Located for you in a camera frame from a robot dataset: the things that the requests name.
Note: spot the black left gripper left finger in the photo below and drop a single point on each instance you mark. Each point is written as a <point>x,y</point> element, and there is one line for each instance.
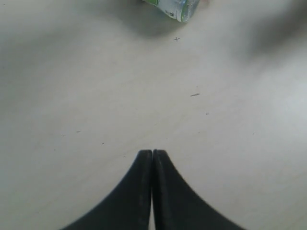
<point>128,206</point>

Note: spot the lime label clear bottle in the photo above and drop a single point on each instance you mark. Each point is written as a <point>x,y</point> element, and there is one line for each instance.
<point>180,10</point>

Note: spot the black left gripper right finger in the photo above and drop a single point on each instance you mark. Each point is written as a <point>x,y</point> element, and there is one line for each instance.
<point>176,205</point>

